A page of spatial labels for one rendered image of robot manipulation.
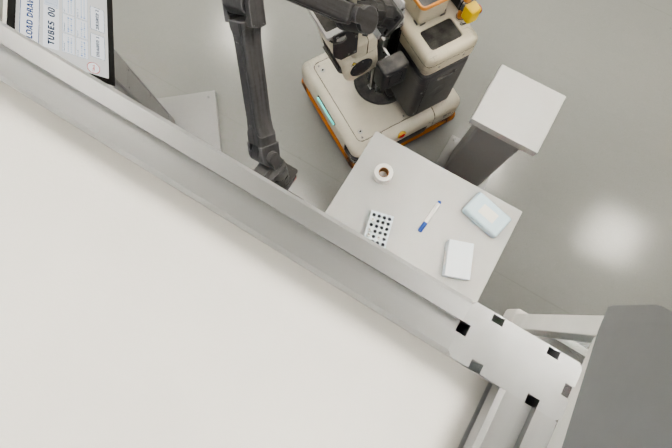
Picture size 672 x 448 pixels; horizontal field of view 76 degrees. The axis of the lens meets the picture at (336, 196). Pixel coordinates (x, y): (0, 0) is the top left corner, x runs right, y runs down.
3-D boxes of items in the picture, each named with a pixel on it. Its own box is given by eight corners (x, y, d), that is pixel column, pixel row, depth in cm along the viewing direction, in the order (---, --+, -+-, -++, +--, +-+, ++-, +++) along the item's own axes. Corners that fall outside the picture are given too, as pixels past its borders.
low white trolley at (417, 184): (363, 185, 238) (376, 130, 165) (463, 243, 230) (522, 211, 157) (308, 276, 225) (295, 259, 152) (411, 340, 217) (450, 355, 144)
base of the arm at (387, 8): (405, 17, 126) (384, -13, 128) (388, 15, 120) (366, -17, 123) (387, 38, 132) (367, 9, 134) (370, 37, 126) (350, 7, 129)
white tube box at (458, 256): (445, 241, 154) (449, 238, 149) (469, 245, 153) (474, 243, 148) (441, 276, 150) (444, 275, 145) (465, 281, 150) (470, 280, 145)
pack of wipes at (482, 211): (460, 211, 157) (463, 208, 152) (476, 193, 158) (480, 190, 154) (491, 239, 154) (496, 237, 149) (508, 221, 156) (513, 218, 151)
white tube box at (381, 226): (370, 212, 156) (371, 209, 153) (392, 218, 156) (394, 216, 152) (361, 244, 153) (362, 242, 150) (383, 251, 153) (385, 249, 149)
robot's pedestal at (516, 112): (451, 135, 246) (501, 60, 173) (499, 160, 242) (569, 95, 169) (427, 177, 239) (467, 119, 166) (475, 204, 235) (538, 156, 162)
